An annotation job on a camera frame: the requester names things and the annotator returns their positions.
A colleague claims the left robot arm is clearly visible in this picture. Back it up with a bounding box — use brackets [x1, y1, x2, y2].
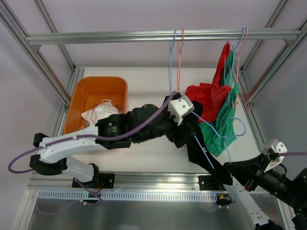
[29, 104, 194, 188]

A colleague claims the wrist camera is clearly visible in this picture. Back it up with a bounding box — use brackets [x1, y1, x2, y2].
[167, 95, 195, 126]
[262, 138, 287, 173]

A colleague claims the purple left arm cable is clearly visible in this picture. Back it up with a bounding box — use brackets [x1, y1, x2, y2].
[8, 91, 178, 173]

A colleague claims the red tank top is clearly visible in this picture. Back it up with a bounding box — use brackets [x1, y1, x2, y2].
[185, 42, 231, 123]

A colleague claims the aluminium hanging rail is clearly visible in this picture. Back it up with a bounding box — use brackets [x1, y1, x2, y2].
[26, 28, 302, 45]

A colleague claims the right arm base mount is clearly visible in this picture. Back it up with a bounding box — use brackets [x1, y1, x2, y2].
[198, 175, 226, 191]

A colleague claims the pink wire hanger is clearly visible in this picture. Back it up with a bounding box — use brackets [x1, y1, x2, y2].
[176, 28, 185, 92]
[230, 27, 249, 107]

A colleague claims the aluminium frame rail front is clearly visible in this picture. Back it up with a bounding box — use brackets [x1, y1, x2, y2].
[27, 172, 226, 193]

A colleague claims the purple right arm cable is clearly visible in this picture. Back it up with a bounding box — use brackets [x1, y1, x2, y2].
[279, 150, 307, 159]

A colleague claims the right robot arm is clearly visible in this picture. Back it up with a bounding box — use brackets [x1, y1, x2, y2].
[223, 153, 307, 230]

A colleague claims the orange plastic basket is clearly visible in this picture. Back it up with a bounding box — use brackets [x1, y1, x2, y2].
[63, 76, 128, 134]

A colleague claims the black tank top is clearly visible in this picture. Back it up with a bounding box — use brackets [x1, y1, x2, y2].
[184, 112, 233, 185]

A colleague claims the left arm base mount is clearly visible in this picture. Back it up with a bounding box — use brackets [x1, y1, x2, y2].
[81, 173, 115, 191]

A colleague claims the white tank top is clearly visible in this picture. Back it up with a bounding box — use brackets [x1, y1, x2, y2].
[80, 99, 119, 130]

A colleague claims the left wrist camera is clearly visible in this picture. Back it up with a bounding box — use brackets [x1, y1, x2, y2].
[167, 95, 195, 126]

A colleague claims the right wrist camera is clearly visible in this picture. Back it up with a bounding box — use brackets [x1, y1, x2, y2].
[262, 138, 287, 173]

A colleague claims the green tank top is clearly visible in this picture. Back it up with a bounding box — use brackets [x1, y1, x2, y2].
[199, 49, 239, 157]

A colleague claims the white slotted cable duct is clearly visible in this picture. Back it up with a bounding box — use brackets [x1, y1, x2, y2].
[38, 190, 217, 203]

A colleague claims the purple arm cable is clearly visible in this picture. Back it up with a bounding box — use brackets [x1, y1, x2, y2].
[8, 91, 178, 173]
[279, 150, 307, 159]

